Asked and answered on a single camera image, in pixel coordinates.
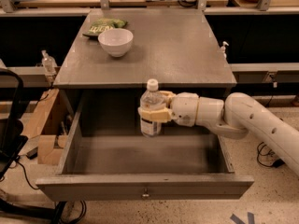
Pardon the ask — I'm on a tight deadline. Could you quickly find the grey wooden cabinet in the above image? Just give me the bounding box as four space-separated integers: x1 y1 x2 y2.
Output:
54 8 236 91

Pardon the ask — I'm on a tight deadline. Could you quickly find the black office chair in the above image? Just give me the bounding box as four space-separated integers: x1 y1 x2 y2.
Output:
0 68 65 224

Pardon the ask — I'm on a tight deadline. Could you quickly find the white pump dispenser bottle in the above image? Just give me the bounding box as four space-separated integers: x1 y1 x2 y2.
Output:
220 41 229 59

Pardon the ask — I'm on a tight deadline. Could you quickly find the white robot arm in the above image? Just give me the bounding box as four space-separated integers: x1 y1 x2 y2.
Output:
138 91 299 175

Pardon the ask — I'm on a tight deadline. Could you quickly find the clear sanitizer pump bottle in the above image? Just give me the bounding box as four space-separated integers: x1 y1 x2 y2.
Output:
42 50 57 75

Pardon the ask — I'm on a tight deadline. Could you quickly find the clear plastic water bottle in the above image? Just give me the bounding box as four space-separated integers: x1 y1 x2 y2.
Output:
140 78 165 137

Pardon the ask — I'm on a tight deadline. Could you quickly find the black power adapter cable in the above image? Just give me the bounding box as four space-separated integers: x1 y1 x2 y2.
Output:
255 141 286 169

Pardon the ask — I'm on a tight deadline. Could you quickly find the black floor cable left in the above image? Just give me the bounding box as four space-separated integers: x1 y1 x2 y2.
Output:
13 161 87 224

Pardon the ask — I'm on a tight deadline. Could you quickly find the small metal drawer knob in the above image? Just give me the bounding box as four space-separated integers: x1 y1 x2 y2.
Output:
141 188 150 200

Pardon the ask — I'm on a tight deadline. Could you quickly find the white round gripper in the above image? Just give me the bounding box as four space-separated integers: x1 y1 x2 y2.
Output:
138 91 199 127

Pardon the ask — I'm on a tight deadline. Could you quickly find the open cardboard box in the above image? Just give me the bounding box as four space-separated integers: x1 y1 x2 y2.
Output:
22 89 68 165

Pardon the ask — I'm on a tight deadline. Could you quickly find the open grey top drawer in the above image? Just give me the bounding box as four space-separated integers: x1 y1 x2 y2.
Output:
36 90 254 202

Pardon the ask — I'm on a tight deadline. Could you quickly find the white ceramic bowl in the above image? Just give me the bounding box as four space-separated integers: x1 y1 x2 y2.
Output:
98 28 134 57

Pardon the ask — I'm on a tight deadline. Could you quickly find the green chip bag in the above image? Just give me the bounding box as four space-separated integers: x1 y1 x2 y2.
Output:
83 18 127 37

